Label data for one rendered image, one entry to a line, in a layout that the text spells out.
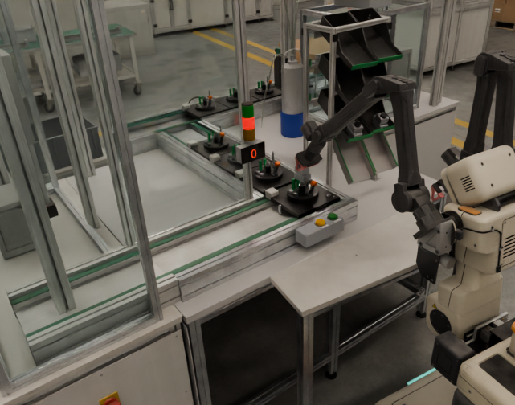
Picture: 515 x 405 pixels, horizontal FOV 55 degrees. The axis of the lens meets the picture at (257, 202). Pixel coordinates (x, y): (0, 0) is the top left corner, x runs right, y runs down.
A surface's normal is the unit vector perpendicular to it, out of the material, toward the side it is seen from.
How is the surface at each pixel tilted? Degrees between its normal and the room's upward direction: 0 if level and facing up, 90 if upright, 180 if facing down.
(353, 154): 45
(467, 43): 90
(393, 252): 0
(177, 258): 0
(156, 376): 90
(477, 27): 90
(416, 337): 0
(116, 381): 90
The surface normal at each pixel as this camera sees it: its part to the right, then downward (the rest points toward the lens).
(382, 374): -0.05, -0.87
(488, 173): 0.32, -0.27
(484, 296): 0.46, 0.30
